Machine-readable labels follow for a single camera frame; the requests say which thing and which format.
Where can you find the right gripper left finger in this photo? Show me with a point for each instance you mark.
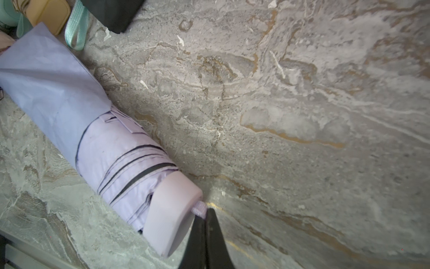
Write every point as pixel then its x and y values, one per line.
pixel 195 252

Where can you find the mint green umbrella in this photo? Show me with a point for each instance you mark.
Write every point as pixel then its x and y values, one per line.
pixel 77 26
pixel 12 21

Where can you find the lavender sleeve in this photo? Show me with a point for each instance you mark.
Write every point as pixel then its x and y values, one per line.
pixel 61 96

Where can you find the black umbrella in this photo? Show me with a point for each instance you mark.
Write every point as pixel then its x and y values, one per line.
pixel 116 15

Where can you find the beige umbrella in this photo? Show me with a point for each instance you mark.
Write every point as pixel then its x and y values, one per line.
pixel 52 13

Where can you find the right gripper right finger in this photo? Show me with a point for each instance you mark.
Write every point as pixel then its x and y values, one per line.
pixel 217 256

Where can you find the pink umbrella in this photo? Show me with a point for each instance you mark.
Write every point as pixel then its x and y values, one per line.
pixel 5 41

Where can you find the lavender umbrella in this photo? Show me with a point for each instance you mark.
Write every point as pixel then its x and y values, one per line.
pixel 137 179

